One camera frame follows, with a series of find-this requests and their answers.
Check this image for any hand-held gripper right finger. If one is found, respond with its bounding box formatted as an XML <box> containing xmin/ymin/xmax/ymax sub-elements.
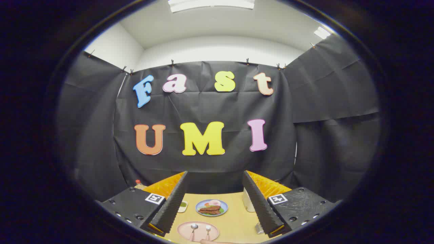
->
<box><xmin>242</xmin><ymin>170</ymin><xmax>341</xmax><ymax>238</ymax></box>

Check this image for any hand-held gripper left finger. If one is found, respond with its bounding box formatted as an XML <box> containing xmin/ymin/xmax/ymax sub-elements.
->
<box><xmin>100</xmin><ymin>171</ymin><xmax>189</xmax><ymax>238</ymax></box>

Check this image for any white toaster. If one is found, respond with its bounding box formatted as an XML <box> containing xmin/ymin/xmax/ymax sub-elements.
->
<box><xmin>243</xmin><ymin>187</ymin><xmax>255</xmax><ymax>213</ymax></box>

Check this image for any pink plate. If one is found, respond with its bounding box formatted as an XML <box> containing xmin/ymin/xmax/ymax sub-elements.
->
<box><xmin>177</xmin><ymin>221</ymin><xmax>219</xmax><ymax>242</ymax></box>

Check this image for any blue food plate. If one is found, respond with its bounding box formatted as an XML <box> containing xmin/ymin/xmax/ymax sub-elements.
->
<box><xmin>196</xmin><ymin>199</ymin><xmax>228</xmax><ymax>217</ymax></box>

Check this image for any rectangular ceiling light panel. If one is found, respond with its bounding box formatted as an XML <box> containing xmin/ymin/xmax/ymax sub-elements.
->
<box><xmin>314</xmin><ymin>26</ymin><xmax>331</xmax><ymax>40</ymax></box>

